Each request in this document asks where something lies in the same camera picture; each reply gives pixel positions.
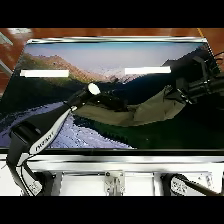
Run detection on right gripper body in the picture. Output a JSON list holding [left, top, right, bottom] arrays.
[[172, 78, 195, 105]]

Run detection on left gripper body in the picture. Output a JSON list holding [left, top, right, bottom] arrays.
[[98, 93, 129, 113]]

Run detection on olive green garment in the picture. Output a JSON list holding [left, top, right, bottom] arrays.
[[71, 84, 188, 128]]

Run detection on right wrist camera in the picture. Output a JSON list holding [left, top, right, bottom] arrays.
[[192, 55, 211, 83]]

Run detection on silver frame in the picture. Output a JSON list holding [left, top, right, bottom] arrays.
[[0, 152, 224, 197]]

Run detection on black cable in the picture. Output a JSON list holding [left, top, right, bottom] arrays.
[[5, 151, 33, 197]]

